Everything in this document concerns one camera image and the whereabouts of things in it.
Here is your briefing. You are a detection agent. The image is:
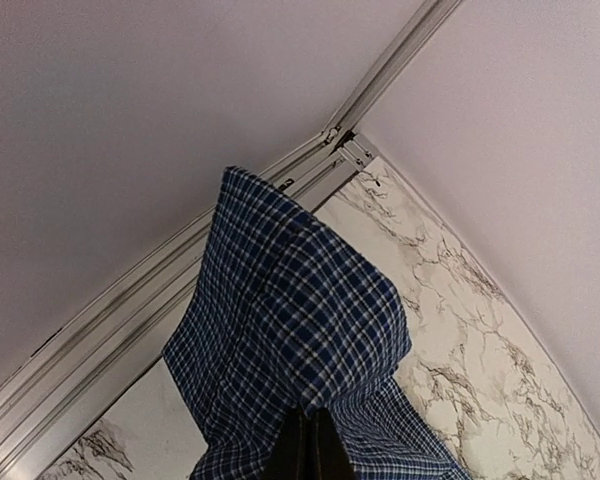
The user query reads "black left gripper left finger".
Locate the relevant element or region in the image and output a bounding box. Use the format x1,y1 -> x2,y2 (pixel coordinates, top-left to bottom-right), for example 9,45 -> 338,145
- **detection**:
269,409 -> 307,480

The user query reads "blue checked shirt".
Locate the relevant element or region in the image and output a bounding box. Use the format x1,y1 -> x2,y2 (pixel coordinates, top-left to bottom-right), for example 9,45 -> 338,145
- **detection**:
162,167 -> 466,479

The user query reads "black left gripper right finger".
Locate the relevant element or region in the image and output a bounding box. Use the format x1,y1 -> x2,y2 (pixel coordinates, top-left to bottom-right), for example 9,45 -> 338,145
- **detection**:
313,409 -> 355,480

